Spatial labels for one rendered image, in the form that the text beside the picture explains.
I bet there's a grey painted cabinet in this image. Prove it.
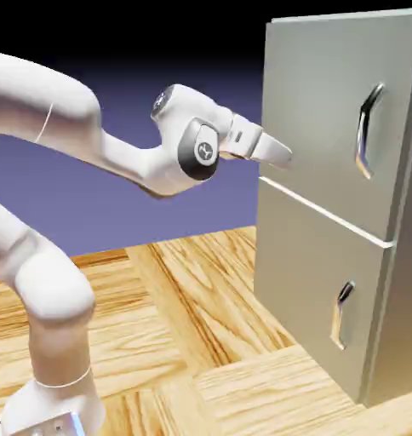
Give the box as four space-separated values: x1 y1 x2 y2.
253 7 412 409

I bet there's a curved silver door handle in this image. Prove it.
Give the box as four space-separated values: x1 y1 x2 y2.
354 82 386 181
330 280 356 352

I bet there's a grey cabinet door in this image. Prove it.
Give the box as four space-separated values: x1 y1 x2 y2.
260 13 412 242
253 176 394 405

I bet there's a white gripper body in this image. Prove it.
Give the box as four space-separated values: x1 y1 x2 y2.
251 131 294 170

